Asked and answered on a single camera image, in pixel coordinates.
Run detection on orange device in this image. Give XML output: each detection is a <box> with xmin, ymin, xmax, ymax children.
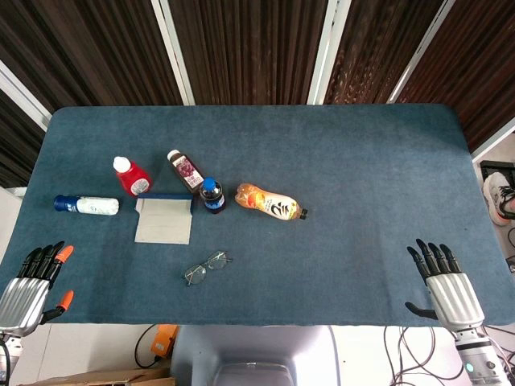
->
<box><xmin>152</xmin><ymin>324</ymin><xmax>179</xmax><ymax>357</ymax></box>

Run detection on orange tea bottle black cap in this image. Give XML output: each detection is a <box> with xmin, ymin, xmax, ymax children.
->
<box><xmin>234</xmin><ymin>183</ymin><xmax>310</xmax><ymax>223</ymax></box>

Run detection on red ketchup bottle white cap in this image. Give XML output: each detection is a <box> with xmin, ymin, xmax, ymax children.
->
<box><xmin>113</xmin><ymin>155</ymin><xmax>153</xmax><ymax>198</ymax></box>

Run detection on white orange sneaker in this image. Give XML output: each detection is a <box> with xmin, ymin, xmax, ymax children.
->
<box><xmin>482</xmin><ymin>170</ymin><xmax>515</xmax><ymax>226</ymax></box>

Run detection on blue glasses case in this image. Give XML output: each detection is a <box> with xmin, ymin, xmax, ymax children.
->
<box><xmin>134</xmin><ymin>193</ymin><xmax>197</xmax><ymax>245</ymax></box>

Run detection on eyeglasses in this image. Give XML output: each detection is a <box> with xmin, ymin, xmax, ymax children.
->
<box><xmin>183</xmin><ymin>250</ymin><xmax>233</xmax><ymax>287</ymax></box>

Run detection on dark juice bottle white cap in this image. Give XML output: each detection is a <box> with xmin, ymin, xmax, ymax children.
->
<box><xmin>167</xmin><ymin>149</ymin><xmax>206</xmax><ymax>196</ymax></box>

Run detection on brown slatted partition panel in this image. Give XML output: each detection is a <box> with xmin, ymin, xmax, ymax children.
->
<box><xmin>325</xmin><ymin>0</ymin><xmax>443</xmax><ymax>105</ymax></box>
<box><xmin>0</xmin><ymin>90</ymin><xmax>47</xmax><ymax>189</ymax></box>
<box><xmin>396</xmin><ymin>0</ymin><xmax>515</xmax><ymax>152</ymax></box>
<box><xmin>0</xmin><ymin>0</ymin><xmax>184</xmax><ymax>121</ymax></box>
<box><xmin>168</xmin><ymin>0</ymin><xmax>329</xmax><ymax>106</ymax></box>

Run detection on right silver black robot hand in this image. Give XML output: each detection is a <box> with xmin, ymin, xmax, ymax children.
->
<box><xmin>404</xmin><ymin>238</ymin><xmax>486</xmax><ymax>334</ymax></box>

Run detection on thin grey cable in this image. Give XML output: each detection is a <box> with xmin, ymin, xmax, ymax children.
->
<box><xmin>381</xmin><ymin>325</ymin><xmax>468</xmax><ymax>386</ymax></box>

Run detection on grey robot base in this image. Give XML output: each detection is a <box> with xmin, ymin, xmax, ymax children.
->
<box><xmin>171</xmin><ymin>324</ymin><xmax>341</xmax><ymax>386</ymax></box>

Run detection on white partition post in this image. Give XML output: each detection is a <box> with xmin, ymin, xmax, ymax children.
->
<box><xmin>385</xmin><ymin>0</ymin><xmax>455</xmax><ymax>105</ymax></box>
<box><xmin>0</xmin><ymin>60</ymin><xmax>53</xmax><ymax>132</ymax></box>
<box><xmin>307</xmin><ymin>0</ymin><xmax>351</xmax><ymax>105</ymax></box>
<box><xmin>470</xmin><ymin>116</ymin><xmax>515</xmax><ymax>162</ymax></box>
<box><xmin>150</xmin><ymin>0</ymin><xmax>196</xmax><ymax>106</ymax></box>

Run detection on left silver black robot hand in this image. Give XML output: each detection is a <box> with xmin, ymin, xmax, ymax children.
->
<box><xmin>0</xmin><ymin>240</ymin><xmax>76</xmax><ymax>339</ymax></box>

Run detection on brown cardboard box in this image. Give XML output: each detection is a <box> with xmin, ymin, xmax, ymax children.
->
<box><xmin>23</xmin><ymin>366</ymin><xmax>176</xmax><ymax>386</ymax></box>

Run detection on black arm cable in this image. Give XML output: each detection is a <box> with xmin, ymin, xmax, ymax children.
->
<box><xmin>0</xmin><ymin>341</ymin><xmax>12</xmax><ymax>383</ymax></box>

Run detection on cola bottle blue cap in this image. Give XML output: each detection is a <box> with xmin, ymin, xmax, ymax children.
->
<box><xmin>199</xmin><ymin>177</ymin><xmax>227</xmax><ymax>216</ymax></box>

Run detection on black floor cable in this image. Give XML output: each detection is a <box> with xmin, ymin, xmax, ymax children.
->
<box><xmin>134</xmin><ymin>324</ymin><xmax>170</xmax><ymax>369</ymax></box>

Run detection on white bottle blue cap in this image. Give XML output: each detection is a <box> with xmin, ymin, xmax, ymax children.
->
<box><xmin>53</xmin><ymin>194</ymin><xmax>121</xmax><ymax>216</ymax></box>

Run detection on blue felt tablecloth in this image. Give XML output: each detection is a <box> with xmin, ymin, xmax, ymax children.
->
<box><xmin>0</xmin><ymin>104</ymin><xmax>515</xmax><ymax>327</ymax></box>

